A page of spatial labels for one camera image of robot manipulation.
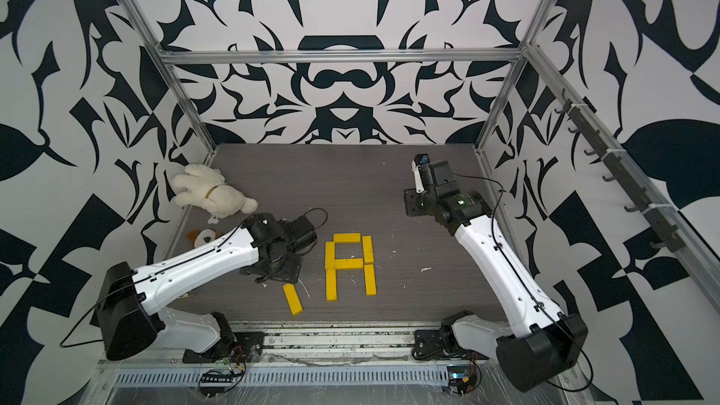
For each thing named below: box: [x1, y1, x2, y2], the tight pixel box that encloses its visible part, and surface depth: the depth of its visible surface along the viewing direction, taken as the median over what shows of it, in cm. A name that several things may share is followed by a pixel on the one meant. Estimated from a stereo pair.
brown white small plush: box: [186, 227, 224, 249], surface depth 93 cm
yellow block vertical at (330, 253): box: [324, 241, 336, 270], surface depth 91 cm
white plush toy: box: [170, 164, 259, 225], surface depth 98 cm
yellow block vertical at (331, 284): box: [325, 269, 338, 301], surface depth 86 cm
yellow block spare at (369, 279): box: [363, 263, 377, 297], surface depth 87 cm
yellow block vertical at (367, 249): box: [361, 235, 375, 265], surface depth 93 cm
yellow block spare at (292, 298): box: [283, 283, 304, 316], surface depth 83 cm
